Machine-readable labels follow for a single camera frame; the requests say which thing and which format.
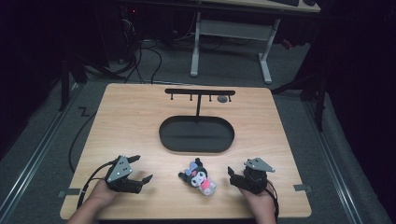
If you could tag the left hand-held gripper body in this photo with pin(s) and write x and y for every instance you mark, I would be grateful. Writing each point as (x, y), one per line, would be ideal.
(120, 174)

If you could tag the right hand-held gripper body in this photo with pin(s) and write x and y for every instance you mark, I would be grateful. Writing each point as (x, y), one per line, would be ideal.
(255, 180)

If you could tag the black and pink plush toy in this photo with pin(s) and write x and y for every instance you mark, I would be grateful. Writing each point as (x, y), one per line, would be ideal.
(199, 179)

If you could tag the person's right hand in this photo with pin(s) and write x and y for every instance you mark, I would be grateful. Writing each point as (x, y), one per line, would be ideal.
(260, 200)

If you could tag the person's left hand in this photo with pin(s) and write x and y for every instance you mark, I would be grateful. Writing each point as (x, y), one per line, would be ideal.
(102, 194)

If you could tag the grey tape strip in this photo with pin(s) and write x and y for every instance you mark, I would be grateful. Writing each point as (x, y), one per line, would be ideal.
(69, 192)
(302, 187)

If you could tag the black hook rack with tray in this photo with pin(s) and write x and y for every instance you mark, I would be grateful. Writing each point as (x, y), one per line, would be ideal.
(196, 133)

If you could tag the grey round table grommet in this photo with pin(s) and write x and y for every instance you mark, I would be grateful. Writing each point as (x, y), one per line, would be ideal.
(222, 99)

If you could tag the black metal stand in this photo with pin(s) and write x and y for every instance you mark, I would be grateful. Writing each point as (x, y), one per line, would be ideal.
(314, 93)
(65, 84)

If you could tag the dark computer tower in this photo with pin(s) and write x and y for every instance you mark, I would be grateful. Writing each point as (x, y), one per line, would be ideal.
(127, 31)

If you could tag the small red object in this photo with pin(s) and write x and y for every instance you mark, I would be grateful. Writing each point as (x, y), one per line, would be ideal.
(287, 44)

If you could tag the metal floor rail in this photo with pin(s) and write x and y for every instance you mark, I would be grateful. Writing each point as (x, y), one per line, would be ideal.
(333, 161)
(34, 149)

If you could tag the white metal desk frame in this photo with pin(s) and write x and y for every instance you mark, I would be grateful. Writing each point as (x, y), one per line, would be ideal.
(232, 31)

